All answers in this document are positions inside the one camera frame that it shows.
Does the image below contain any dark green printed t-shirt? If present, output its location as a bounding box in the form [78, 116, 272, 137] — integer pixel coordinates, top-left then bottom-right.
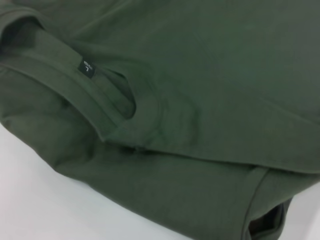
[0, 0, 320, 240]

